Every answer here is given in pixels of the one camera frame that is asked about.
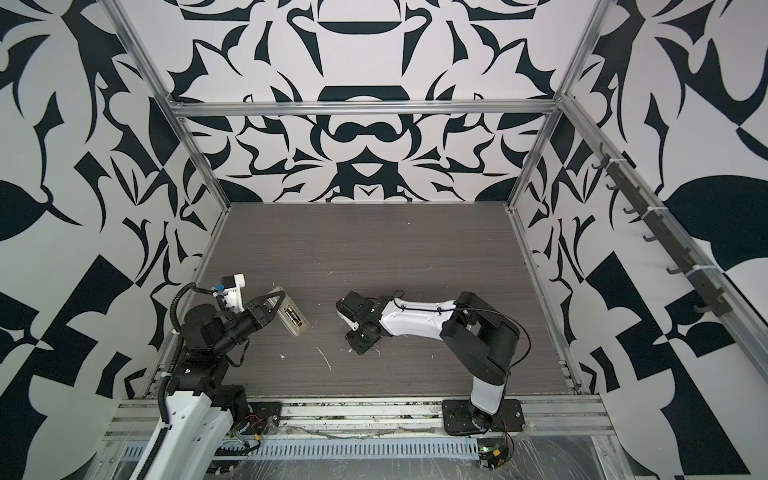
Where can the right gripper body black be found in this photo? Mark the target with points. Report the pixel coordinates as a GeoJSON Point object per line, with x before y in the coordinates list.
{"type": "Point", "coordinates": [359, 339]}

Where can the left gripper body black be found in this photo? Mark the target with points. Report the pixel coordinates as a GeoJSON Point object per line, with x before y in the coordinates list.
{"type": "Point", "coordinates": [248, 321]}

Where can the white remote control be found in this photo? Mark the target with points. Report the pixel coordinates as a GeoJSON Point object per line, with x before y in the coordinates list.
{"type": "Point", "coordinates": [291, 316]}

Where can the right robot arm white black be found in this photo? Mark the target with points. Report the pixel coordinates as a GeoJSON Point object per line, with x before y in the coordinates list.
{"type": "Point", "coordinates": [483, 339]}

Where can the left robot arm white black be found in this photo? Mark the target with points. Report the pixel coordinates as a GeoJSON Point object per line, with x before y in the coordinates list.
{"type": "Point", "coordinates": [201, 416]}

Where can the small circuit board right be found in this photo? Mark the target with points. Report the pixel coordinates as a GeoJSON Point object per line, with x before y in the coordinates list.
{"type": "Point", "coordinates": [492, 456]}

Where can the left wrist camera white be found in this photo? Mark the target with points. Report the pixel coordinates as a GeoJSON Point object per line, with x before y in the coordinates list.
{"type": "Point", "coordinates": [228, 293]}

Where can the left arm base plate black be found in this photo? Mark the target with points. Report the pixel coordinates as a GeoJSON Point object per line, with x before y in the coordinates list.
{"type": "Point", "coordinates": [255, 418]}

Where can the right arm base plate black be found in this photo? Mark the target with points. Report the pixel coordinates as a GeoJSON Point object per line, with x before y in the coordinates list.
{"type": "Point", "coordinates": [462, 418]}

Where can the white slotted cable duct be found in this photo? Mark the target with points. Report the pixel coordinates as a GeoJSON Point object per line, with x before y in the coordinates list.
{"type": "Point", "coordinates": [348, 449]}

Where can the horizontal aluminium frame bar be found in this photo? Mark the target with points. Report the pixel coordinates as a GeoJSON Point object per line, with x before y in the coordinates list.
{"type": "Point", "coordinates": [188, 110]}

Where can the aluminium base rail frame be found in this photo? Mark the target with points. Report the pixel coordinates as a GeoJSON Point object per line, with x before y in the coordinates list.
{"type": "Point", "coordinates": [377, 417]}

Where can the grey wall hook rack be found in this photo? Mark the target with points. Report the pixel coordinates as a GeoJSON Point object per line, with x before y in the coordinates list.
{"type": "Point", "coordinates": [666, 231]}

